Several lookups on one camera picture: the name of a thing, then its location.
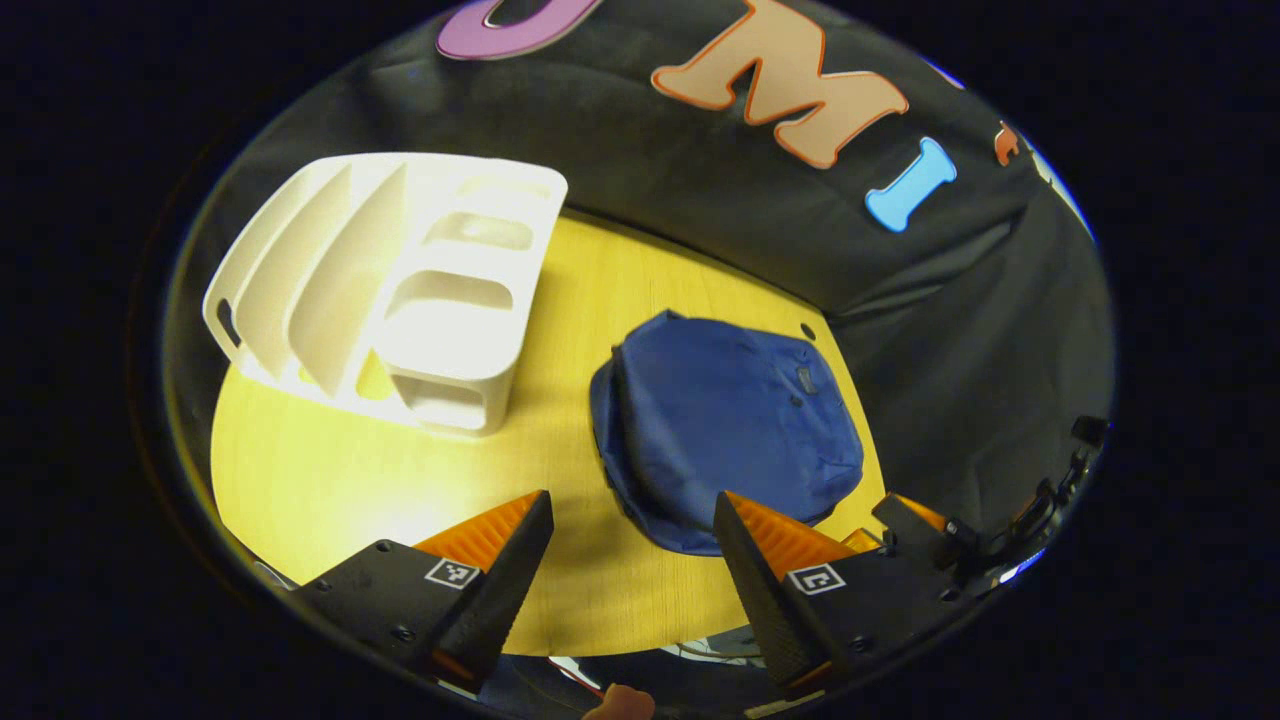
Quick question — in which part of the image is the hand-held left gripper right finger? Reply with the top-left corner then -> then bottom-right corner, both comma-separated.
713,490 -> 966,699

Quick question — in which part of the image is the black backdrop cloth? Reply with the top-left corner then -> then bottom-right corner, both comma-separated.
165,0 -> 1116,541

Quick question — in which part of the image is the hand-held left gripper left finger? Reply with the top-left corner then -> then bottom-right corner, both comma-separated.
290,490 -> 556,694

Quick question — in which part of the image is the blue schoolbag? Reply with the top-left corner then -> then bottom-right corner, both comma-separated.
589,310 -> 865,556

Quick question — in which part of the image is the white plastic bookshelf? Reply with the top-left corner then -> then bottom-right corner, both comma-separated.
202,152 -> 569,438

